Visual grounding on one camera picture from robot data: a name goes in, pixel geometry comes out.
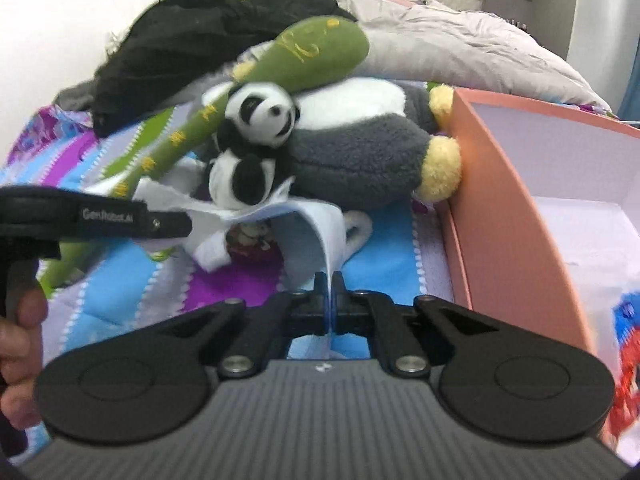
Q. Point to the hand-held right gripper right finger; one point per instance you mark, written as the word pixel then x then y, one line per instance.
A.
pixel 350 317

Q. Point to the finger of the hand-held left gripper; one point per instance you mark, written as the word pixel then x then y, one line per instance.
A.
pixel 170 225

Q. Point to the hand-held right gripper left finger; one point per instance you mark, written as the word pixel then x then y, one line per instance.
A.
pixel 310 316

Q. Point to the blue face mask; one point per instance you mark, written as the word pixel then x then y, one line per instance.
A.
pixel 305 240

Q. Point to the panda plush toy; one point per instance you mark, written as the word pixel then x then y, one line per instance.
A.
pixel 260 110

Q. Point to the orange cardboard box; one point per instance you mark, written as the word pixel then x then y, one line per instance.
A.
pixel 500 200

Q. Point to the blue cartoon plastic packet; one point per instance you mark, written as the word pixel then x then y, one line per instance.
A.
pixel 625 355

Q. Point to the person's left hand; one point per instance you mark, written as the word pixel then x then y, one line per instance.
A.
pixel 22 340

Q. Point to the floral striped bed sheet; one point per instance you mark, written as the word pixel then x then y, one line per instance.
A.
pixel 125 280

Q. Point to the dark grey blanket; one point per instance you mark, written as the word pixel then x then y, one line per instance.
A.
pixel 75 97

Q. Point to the grey penguin plush toy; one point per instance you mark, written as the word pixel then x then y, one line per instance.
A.
pixel 350 155

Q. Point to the black jacket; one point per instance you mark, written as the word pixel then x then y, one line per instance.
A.
pixel 175 50

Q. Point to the green plush stick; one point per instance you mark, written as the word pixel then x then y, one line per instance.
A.
pixel 320 55

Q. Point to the grey duvet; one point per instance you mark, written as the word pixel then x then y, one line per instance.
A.
pixel 450 50

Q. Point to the pink pillow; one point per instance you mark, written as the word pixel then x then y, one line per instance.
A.
pixel 395 2

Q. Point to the blue curtain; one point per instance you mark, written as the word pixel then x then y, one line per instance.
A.
pixel 630 95

